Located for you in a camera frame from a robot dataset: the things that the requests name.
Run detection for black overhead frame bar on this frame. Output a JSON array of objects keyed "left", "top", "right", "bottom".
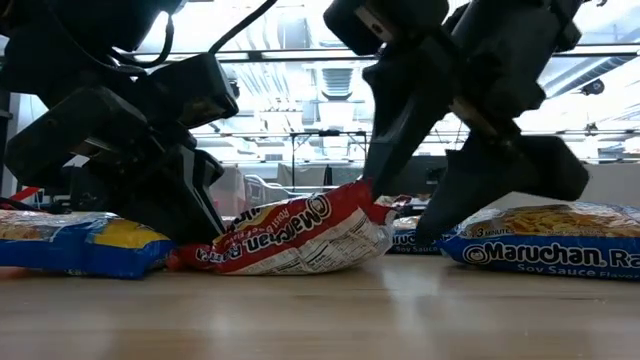
[{"left": 134, "top": 47, "right": 640, "bottom": 64}]

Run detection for blue Maruchan soy sauce pack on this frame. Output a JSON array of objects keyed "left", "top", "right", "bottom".
[
  {"left": 387, "top": 214, "right": 451, "bottom": 256},
  {"left": 439, "top": 201, "right": 640, "bottom": 281},
  {"left": 0, "top": 209, "right": 177, "bottom": 280}
]

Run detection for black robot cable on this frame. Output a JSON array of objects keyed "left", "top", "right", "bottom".
[
  {"left": 110, "top": 13, "right": 176, "bottom": 70},
  {"left": 208, "top": 0, "right": 279, "bottom": 55}
]

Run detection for black ceiling spotlight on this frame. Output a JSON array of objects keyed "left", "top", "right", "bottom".
[
  {"left": 225, "top": 69, "right": 242, "bottom": 100},
  {"left": 581, "top": 78, "right": 607, "bottom": 97}
]

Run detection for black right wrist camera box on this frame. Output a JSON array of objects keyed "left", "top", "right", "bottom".
[{"left": 323, "top": 0, "right": 451, "bottom": 57}]

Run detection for red Maruchan roast beef pack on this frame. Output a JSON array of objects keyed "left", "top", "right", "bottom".
[{"left": 167, "top": 179, "right": 399, "bottom": 276}]

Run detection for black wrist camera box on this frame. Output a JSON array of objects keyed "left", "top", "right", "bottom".
[
  {"left": 323, "top": 0, "right": 451, "bottom": 57},
  {"left": 142, "top": 52, "right": 240, "bottom": 132}
]

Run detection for red flat piece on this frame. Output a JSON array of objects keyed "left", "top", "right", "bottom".
[{"left": 8, "top": 186, "right": 42, "bottom": 202}]

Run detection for large black monitor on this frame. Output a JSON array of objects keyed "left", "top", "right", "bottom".
[{"left": 397, "top": 154, "right": 450, "bottom": 197}]

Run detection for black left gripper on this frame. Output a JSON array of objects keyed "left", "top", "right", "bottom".
[{"left": 4, "top": 87, "right": 227, "bottom": 246}]

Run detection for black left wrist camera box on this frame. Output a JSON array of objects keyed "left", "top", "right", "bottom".
[{"left": 142, "top": 52, "right": 240, "bottom": 132}]

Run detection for silver ventilation duct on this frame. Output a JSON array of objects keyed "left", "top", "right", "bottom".
[{"left": 319, "top": 66, "right": 357, "bottom": 102}]

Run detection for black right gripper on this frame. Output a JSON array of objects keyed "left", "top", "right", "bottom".
[{"left": 362, "top": 0, "right": 590, "bottom": 246}]

